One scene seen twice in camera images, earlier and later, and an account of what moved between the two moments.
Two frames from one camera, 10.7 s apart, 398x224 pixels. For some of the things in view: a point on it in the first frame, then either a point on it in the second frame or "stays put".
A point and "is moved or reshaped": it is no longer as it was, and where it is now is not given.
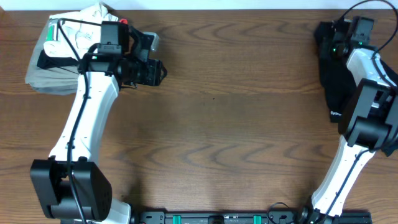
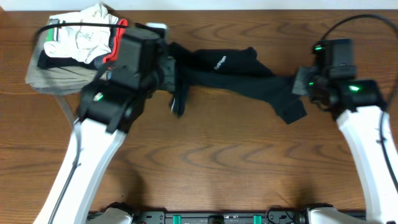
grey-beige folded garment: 49,81 stays put
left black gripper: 153,77 -> 169,70
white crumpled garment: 81,37 stays put
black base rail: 248,218 stays put
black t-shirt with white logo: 337,77 is moved or reshaped
